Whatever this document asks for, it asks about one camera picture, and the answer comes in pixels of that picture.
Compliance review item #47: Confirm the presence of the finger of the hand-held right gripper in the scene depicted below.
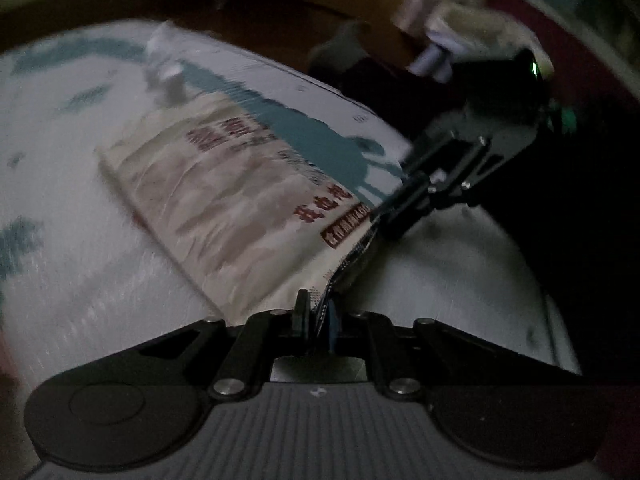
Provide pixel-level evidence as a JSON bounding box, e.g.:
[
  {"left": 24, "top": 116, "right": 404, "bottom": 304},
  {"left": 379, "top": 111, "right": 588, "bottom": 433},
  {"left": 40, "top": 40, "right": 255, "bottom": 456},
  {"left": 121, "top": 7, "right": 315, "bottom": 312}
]
[
  {"left": 372, "top": 172, "right": 481, "bottom": 241},
  {"left": 400, "top": 130, "right": 488, "bottom": 181}
]

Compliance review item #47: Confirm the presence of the dinosaur print play mat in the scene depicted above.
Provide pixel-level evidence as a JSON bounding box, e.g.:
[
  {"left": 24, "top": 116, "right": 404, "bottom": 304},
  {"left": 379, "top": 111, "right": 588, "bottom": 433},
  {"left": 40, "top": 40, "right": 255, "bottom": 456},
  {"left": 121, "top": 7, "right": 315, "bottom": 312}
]
[{"left": 0, "top": 20, "right": 583, "bottom": 461}]

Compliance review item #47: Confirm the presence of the cream printed shopping bag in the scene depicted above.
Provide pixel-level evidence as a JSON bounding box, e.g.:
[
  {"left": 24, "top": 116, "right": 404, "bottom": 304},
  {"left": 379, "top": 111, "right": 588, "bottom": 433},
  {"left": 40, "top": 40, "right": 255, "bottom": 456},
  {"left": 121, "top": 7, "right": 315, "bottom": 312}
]
[{"left": 97, "top": 22, "right": 388, "bottom": 333}]

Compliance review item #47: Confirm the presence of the white tubular stand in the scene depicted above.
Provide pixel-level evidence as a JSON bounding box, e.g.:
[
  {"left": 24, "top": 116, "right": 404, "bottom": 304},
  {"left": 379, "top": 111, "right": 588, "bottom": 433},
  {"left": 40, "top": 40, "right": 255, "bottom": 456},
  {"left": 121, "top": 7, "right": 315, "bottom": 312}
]
[{"left": 409, "top": 42, "right": 453, "bottom": 82}]

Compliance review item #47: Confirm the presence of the cream cloth blue trim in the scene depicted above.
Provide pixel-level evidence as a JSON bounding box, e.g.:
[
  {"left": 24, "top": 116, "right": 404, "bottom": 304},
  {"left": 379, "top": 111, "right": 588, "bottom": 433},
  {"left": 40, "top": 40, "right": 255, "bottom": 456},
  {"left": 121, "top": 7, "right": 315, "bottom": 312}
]
[{"left": 425, "top": 0, "right": 556, "bottom": 77}]

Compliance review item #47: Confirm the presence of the maroon cloth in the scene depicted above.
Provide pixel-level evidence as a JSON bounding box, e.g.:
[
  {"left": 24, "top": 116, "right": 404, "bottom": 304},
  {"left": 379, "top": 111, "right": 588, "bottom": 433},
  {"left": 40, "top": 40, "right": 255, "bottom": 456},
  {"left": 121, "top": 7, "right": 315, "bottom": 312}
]
[{"left": 490, "top": 0, "right": 640, "bottom": 128}]

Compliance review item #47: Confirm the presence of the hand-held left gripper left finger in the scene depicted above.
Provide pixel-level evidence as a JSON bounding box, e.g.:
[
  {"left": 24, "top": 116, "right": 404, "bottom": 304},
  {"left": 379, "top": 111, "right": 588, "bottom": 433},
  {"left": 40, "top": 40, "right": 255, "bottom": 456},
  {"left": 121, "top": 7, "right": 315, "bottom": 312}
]
[{"left": 132, "top": 289, "right": 313, "bottom": 401}]

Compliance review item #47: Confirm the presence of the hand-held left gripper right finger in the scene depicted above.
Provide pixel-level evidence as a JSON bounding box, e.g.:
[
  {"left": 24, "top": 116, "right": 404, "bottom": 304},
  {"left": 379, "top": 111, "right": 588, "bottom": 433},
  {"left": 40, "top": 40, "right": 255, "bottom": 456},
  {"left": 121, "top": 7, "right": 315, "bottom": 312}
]
[{"left": 325, "top": 299, "right": 506, "bottom": 401}]

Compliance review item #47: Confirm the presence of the person's socked foot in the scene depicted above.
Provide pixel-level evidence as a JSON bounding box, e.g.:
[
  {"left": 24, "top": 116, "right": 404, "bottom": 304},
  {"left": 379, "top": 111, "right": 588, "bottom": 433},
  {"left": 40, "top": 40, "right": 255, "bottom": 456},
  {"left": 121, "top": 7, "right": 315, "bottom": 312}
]
[{"left": 307, "top": 21, "right": 383, "bottom": 78}]

